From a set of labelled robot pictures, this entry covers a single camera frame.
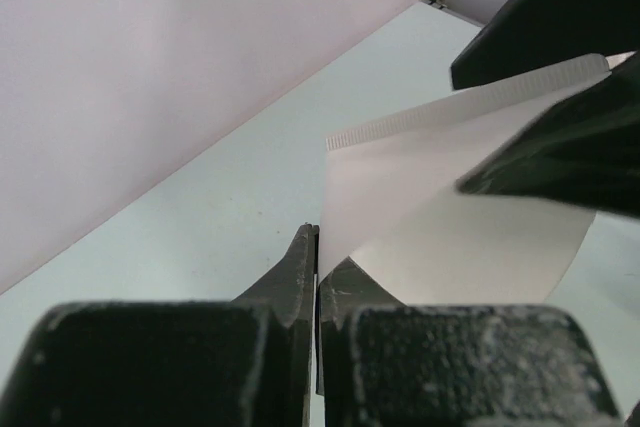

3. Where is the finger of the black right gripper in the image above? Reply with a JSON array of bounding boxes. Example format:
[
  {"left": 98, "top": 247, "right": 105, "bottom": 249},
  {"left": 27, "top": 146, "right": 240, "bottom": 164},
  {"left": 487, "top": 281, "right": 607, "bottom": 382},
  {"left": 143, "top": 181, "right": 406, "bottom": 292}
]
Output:
[
  {"left": 450, "top": 0, "right": 639, "bottom": 89},
  {"left": 457, "top": 55, "right": 639, "bottom": 218}
]

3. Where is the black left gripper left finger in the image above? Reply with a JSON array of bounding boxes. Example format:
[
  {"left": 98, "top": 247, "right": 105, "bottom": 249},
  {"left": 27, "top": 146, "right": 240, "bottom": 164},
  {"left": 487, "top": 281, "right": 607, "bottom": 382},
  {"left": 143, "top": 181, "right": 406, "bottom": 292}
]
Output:
[{"left": 1, "top": 224, "right": 319, "bottom": 426}]

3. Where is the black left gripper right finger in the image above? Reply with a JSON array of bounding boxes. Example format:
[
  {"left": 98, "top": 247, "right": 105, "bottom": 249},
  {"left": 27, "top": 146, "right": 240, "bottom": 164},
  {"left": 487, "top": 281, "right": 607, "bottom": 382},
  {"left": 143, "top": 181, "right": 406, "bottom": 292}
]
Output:
[{"left": 317, "top": 259, "right": 622, "bottom": 426}]

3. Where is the white paper coffee filter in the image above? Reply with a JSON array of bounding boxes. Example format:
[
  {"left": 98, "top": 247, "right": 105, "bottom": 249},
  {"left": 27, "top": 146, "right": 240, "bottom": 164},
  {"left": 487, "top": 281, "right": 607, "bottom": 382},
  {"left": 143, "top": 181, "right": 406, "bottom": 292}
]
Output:
[{"left": 318, "top": 54, "right": 609, "bottom": 304}]

